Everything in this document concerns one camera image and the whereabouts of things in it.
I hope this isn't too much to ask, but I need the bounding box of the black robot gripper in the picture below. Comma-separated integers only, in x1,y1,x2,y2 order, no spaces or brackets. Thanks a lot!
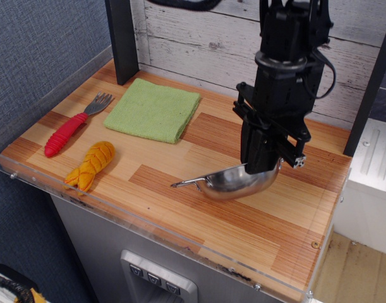
233,53,323,174

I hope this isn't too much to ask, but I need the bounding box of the small steel frying pan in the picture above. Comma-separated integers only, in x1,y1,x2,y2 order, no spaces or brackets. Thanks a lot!
171,158,283,201

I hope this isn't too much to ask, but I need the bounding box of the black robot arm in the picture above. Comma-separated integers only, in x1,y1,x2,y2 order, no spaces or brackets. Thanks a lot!
233,1,335,174

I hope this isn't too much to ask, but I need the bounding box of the white plastic sink unit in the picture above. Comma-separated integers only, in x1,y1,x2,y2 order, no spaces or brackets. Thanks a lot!
332,119,386,253

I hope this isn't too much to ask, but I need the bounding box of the green folded cloth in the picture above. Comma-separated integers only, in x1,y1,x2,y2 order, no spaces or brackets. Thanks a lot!
104,78,201,144

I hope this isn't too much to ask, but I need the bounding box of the orange plush shrimp toy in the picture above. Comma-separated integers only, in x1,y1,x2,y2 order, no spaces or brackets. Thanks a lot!
64,141,116,192

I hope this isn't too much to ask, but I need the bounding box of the grey cabinet with dispenser panel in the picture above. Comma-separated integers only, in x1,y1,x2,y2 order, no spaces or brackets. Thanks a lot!
52,196,276,302

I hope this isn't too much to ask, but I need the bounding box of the clear acrylic table guard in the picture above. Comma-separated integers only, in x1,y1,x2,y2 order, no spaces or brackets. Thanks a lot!
0,39,354,302

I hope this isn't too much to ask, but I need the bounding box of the yellow black object bottom left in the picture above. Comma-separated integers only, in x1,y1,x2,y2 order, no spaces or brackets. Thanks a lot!
0,276,47,302

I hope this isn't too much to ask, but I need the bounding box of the black cable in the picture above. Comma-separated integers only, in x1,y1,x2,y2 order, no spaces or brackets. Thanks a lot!
312,47,337,99

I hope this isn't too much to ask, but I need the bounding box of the black vertical post right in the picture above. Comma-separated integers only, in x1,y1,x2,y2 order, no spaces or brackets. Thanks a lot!
342,0,386,157

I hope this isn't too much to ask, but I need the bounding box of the black vertical post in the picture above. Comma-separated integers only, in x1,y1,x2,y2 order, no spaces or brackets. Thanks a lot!
342,0,386,157
105,0,140,85

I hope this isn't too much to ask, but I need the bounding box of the black vertical post left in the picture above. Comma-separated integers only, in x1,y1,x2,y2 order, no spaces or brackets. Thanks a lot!
105,0,140,85

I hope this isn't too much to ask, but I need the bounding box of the red handled toy fork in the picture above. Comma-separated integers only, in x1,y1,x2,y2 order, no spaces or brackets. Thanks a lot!
44,92,113,158

